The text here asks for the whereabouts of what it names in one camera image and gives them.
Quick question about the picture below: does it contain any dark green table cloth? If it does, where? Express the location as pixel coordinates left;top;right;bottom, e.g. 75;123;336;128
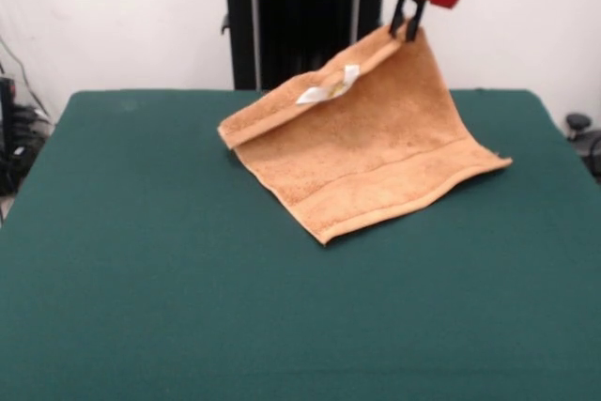
0;88;601;401

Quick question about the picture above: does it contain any black equipment box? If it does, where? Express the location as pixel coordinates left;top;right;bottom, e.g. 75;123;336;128
0;75;37;196

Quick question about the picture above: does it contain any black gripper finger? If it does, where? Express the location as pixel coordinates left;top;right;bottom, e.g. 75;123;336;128
404;0;426;44
387;0;408;39

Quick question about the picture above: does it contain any black office chair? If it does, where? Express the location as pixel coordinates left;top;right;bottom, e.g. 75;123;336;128
564;112;601;172

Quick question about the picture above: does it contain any orange terry towel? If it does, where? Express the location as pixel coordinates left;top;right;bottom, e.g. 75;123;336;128
217;24;514;248

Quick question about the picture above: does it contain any grey cable bundle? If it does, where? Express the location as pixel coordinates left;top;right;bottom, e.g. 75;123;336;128
0;34;54;126

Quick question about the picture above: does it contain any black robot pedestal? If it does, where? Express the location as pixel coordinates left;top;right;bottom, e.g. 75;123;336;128
206;0;400;91

